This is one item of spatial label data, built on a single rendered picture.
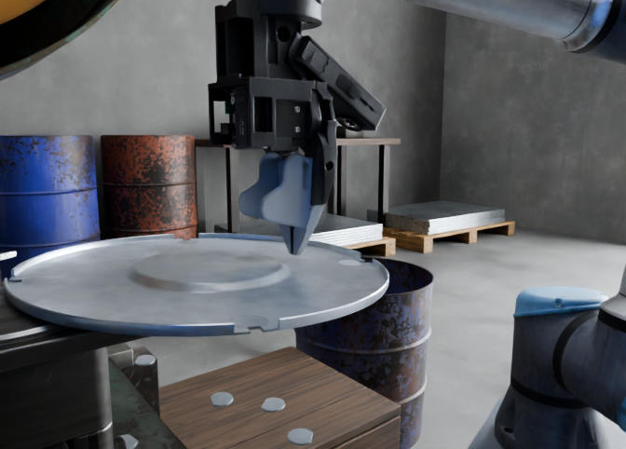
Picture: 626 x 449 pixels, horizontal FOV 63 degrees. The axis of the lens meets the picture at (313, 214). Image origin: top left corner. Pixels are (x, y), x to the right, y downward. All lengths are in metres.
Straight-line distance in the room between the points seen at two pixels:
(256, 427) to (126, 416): 0.55
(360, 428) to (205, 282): 0.72
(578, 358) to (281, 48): 0.50
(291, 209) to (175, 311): 0.15
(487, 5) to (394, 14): 4.71
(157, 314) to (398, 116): 5.03
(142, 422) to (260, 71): 0.32
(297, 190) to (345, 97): 0.09
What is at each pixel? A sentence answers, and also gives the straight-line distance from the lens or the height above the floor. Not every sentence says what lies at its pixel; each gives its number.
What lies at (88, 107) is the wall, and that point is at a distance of 3.78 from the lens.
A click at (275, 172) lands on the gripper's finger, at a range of 0.47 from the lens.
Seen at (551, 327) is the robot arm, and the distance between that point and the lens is 0.75.
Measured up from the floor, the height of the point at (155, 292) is 0.79.
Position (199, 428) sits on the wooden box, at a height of 0.35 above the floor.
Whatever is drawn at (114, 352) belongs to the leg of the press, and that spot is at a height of 0.64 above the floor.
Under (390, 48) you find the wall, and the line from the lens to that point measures 5.27.
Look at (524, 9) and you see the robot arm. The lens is 0.68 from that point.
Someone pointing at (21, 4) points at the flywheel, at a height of 1.04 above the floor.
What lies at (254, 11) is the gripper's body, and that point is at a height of 0.99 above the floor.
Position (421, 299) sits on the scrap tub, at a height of 0.45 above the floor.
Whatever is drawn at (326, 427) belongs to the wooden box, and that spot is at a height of 0.35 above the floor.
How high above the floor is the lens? 0.89
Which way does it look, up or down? 9 degrees down
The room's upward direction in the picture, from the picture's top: straight up
